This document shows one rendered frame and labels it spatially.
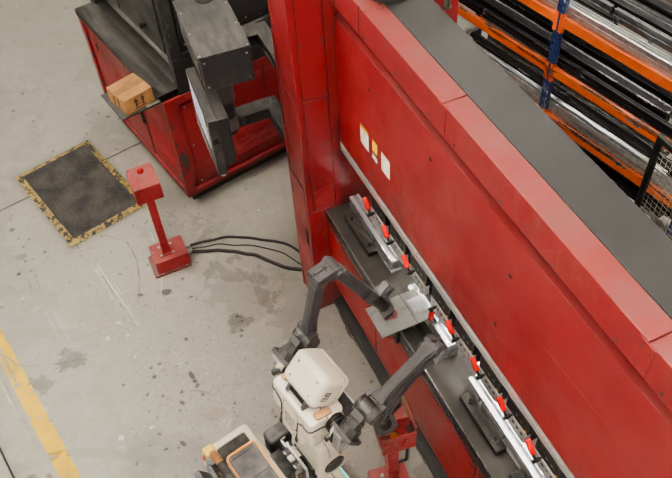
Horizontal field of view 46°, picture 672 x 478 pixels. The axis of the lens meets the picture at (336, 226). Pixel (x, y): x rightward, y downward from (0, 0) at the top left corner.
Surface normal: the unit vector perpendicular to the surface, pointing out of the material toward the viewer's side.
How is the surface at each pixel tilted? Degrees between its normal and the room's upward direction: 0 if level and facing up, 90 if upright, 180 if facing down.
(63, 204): 0
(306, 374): 47
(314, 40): 90
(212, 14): 0
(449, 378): 0
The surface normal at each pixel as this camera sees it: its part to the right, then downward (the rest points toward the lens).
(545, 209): -0.04, -0.66
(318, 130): 0.42, 0.67
